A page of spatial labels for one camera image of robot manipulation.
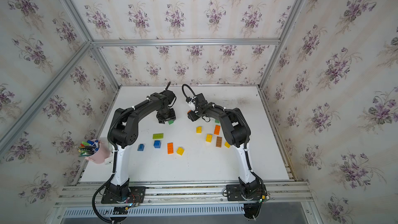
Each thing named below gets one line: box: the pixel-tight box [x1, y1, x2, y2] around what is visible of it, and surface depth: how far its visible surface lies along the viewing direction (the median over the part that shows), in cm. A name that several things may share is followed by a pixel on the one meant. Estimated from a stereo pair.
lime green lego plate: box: [152, 133, 164, 140], surface depth 95 cm
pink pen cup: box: [84, 138, 111, 164], surface depth 80 cm
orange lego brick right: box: [213, 124, 221, 136], surface depth 98 cm
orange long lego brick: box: [167, 142, 174, 155], surface depth 90 cm
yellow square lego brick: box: [195, 126, 203, 134], surface depth 97 cm
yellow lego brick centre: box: [205, 133, 213, 143], surface depth 92 cm
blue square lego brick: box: [153, 140, 162, 149], surface depth 90 cm
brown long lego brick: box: [215, 136, 223, 148], surface depth 92 cm
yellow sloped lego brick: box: [176, 146, 186, 156], surface depth 88 cm
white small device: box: [104, 156, 113, 165], surface depth 84 cm
